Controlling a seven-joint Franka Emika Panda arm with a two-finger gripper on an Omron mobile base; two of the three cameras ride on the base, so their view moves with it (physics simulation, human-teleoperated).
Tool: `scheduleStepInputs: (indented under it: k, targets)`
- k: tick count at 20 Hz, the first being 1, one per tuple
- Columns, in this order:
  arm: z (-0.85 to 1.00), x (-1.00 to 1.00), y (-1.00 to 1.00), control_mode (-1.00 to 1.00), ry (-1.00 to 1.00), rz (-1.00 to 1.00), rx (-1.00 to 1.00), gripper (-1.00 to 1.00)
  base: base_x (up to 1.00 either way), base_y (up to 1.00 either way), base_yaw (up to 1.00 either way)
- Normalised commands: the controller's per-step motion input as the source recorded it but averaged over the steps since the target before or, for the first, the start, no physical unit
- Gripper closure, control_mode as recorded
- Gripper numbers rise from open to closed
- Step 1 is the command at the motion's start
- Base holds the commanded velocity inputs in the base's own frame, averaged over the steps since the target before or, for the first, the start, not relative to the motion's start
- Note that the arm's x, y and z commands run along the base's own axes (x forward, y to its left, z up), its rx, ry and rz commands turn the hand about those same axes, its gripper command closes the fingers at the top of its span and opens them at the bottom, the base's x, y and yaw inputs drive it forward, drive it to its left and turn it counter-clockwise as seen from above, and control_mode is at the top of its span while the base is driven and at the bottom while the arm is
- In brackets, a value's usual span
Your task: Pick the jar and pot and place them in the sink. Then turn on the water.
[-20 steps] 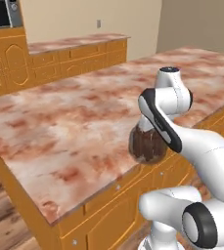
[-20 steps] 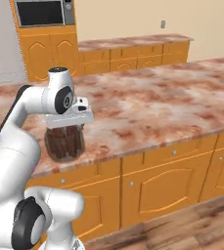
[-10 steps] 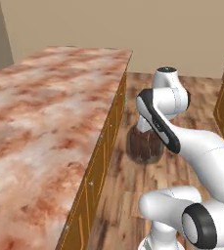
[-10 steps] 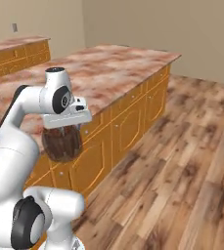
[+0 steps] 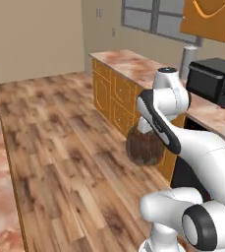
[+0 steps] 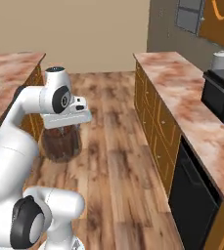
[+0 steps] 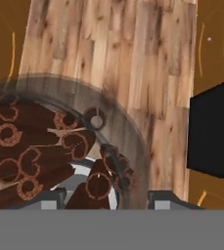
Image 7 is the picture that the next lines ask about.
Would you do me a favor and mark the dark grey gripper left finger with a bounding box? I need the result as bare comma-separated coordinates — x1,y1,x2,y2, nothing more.
9,187,67,211

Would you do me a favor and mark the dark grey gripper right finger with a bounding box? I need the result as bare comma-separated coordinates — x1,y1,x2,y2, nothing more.
147,189,205,211

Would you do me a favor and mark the glass jar of cinnamon sticks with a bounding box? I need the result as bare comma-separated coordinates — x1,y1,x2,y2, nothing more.
0,73,151,211

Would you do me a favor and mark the black box appliance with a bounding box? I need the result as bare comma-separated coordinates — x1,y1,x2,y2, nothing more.
186,75,224,184

